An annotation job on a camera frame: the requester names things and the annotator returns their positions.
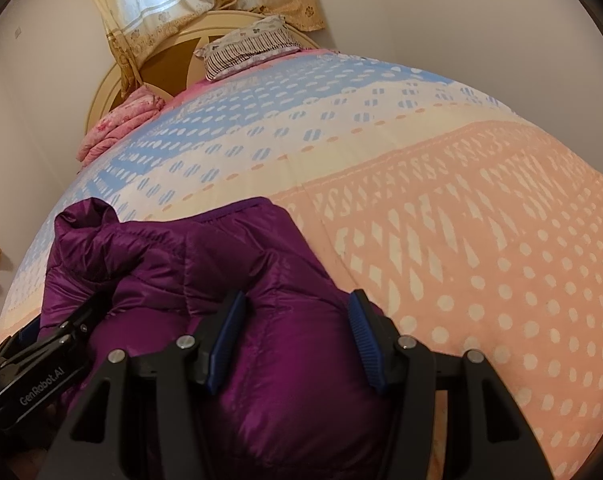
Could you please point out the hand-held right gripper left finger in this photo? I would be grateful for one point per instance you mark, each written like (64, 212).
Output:
(226, 340)

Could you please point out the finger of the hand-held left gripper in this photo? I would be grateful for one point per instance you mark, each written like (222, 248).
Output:
(81, 316)
(26, 336)

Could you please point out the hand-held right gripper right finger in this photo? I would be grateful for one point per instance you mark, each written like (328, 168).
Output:
(365, 340)

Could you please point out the purple puffer jacket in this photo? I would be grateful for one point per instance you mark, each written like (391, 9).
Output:
(291, 400)

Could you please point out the bed with patterned sheet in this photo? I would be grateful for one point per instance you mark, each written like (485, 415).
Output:
(481, 210)

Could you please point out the pink folded blanket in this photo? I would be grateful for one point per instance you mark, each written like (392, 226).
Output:
(116, 127)

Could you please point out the cream round wooden headboard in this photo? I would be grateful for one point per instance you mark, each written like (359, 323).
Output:
(171, 67)

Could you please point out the striped patterned pillow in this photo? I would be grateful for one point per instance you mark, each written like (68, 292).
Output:
(246, 47)

